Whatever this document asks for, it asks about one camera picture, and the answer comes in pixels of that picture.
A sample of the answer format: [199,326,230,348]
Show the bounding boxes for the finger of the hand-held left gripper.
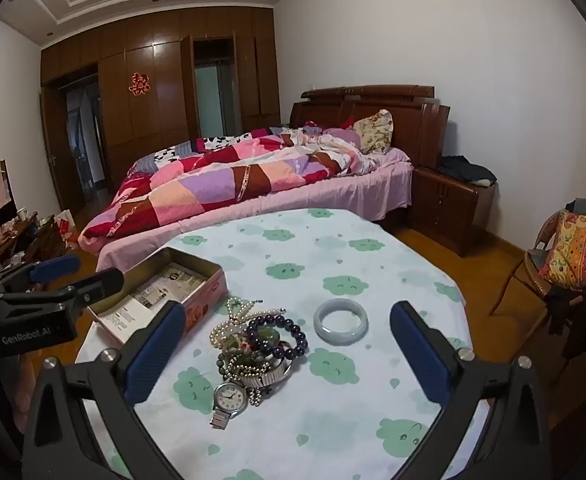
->
[0,254,82,295]
[0,267,125,318]

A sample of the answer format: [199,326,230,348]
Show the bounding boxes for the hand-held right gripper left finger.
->
[22,300,189,480]

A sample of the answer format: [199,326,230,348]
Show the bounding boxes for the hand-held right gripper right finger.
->
[389,300,556,480]

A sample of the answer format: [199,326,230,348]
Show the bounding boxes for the green jade bead bracelet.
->
[217,330,285,377]

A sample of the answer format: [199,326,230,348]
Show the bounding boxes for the pink metal tin box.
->
[87,246,229,346]

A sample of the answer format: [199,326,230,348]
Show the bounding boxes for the pale jade bangle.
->
[314,298,369,345]

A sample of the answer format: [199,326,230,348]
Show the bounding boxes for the silver wristwatch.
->
[209,360,299,431]

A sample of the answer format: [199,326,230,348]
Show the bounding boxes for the metallic bead bracelet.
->
[223,360,275,408]

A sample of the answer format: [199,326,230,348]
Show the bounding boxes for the dark purple bead bracelet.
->
[245,314,310,362]

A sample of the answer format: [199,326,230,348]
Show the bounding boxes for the cluttered wooden side table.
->
[0,210,74,292]

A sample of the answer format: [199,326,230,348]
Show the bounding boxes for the red and white bag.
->
[55,209,81,251]

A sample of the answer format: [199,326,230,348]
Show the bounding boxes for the printed paper leaflet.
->
[100,261,215,333]

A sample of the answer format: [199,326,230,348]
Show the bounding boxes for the wicker chair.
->
[490,200,586,321]

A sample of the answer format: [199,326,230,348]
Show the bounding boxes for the wooden nightstand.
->
[407,166,499,258]

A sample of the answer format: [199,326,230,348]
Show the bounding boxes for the patchwork quilt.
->
[80,127,370,241]

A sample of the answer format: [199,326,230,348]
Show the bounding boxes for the dark brown garment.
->
[543,275,586,361]

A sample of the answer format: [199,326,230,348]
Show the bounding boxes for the wooden wardrobe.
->
[40,6,281,206]

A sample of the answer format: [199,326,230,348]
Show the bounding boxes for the bed with pink sheet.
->
[80,85,451,273]

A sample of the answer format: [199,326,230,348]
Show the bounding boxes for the dark folded clothes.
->
[435,155,498,188]

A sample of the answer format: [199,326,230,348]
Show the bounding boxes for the colourful patterned cushion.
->
[538,210,586,291]

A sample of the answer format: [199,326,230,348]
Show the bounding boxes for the red paper decoration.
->
[128,72,152,97]

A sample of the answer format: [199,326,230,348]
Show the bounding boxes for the floral pillow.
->
[352,109,395,156]

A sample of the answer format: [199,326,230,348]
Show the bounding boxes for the wooden headboard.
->
[289,85,451,171]

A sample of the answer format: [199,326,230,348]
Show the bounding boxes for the pearl necklace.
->
[209,297,287,347]

